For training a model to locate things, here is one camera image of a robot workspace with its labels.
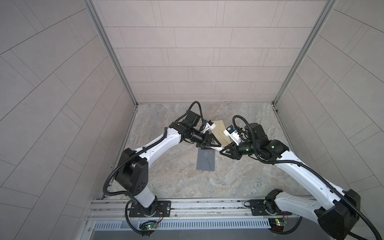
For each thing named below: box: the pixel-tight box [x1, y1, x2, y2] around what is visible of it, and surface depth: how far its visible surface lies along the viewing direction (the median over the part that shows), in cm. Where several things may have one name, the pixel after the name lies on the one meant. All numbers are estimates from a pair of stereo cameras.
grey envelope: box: [196, 147, 216, 171], surface depth 89 cm
